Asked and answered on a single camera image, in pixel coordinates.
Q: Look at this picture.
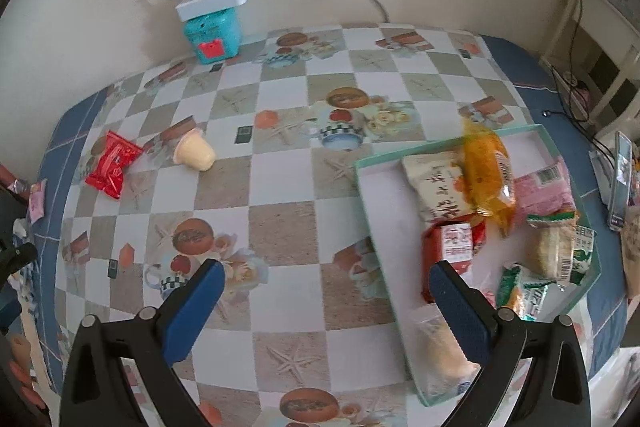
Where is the clear bread packet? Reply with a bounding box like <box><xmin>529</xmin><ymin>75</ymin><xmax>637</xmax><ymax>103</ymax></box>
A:
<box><xmin>410</xmin><ymin>304</ymin><xmax>481</xmax><ymax>400</ymax></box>

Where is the yellow jelly cup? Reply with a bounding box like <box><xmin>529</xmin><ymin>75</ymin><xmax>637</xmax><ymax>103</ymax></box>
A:
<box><xmin>172</xmin><ymin>129</ymin><xmax>217</xmax><ymax>171</ymax></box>

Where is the white snack packet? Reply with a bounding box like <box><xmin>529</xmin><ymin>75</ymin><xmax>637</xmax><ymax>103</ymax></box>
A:
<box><xmin>401</xmin><ymin>149</ymin><xmax>476</xmax><ymax>223</ymax></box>

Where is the green white biscuit packet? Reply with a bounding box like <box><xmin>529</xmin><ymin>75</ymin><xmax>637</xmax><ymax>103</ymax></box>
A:
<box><xmin>525</xmin><ymin>212</ymin><xmax>598</xmax><ymax>288</ymax></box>

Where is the teal cardboard tray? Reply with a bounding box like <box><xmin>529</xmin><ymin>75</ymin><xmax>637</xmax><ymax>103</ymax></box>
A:
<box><xmin>352</xmin><ymin>123</ymin><xmax>603</xmax><ymax>408</ymax></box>

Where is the checked printed tablecloth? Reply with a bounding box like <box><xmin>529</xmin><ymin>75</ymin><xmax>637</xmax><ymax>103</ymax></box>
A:
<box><xmin>35</xmin><ymin>23</ymin><xmax>631</xmax><ymax>427</ymax></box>

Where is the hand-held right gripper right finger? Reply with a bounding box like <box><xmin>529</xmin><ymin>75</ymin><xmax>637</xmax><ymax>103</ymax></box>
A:
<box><xmin>427</xmin><ymin>259</ymin><xmax>593</xmax><ymax>427</ymax></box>

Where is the crumpled white wrapper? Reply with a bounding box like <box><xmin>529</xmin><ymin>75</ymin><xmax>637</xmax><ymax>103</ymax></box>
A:
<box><xmin>12</xmin><ymin>217</ymin><xmax>36</xmax><ymax>240</ymax></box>

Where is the small pink wrapper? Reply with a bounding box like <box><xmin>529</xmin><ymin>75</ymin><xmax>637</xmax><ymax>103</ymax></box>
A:
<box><xmin>27</xmin><ymin>179</ymin><xmax>48</xmax><ymax>223</ymax></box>

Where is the red white-label snack packet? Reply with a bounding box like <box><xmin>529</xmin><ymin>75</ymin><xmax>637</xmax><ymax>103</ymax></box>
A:
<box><xmin>420</xmin><ymin>219</ymin><xmax>488</xmax><ymax>303</ymax></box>

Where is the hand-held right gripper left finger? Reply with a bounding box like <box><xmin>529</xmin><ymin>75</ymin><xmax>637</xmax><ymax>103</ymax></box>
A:
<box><xmin>59</xmin><ymin>258</ymin><xmax>226</xmax><ymax>427</ymax></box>

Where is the small green snack packet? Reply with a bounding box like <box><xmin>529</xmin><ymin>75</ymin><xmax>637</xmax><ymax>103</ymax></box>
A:
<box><xmin>495</xmin><ymin>263</ymin><xmax>551</xmax><ymax>320</ymax></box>

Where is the translucent orange snack packet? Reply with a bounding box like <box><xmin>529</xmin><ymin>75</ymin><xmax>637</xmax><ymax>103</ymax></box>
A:
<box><xmin>460</xmin><ymin>117</ymin><xmax>518</xmax><ymax>238</ymax></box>

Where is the black smartphone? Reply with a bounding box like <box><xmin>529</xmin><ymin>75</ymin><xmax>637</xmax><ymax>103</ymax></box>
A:
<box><xmin>607</xmin><ymin>130</ymin><xmax>635</xmax><ymax>230</ymax></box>

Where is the person's left hand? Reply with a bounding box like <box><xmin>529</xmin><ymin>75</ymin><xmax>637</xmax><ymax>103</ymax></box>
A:
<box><xmin>7</xmin><ymin>332</ymin><xmax>38</xmax><ymax>383</ymax></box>

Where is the black cable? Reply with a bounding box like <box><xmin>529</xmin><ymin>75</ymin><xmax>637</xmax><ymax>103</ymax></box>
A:
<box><xmin>542</xmin><ymin>0</ymin><xmax>616</xmax><ymax>158</ymax></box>

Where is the teal box with red patch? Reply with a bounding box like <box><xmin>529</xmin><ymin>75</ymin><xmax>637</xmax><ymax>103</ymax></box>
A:
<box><xmin>182</xmin><ymin>9</ymin><xmax>243</xmax><ymax>66</ymax></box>

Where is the silver phone stand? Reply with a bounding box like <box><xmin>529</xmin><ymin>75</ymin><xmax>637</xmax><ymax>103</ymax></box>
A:
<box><xmin>589</xmin><ymin>149</ymin><xmax>616</xmax><ymax>202</ymax></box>

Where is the pink snack packet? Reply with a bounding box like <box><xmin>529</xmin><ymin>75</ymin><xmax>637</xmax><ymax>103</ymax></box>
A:
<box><xmin>512</xmin><ymin>159</ymin><xmax>578</xmax><ymax>220</ymax></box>

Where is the small red snack packet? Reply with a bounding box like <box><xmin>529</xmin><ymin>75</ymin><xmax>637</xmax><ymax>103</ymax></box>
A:
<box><xmin>84</xmin><ymin>130</ymin><xmax>145</xmax><ymax>201</ymax></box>

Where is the cream wooden frame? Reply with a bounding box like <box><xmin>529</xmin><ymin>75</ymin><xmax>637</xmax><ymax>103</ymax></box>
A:
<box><xmin>540</xmin><ymin>0</ymin><xmax>640</xmax><ymax>138</ymax></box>

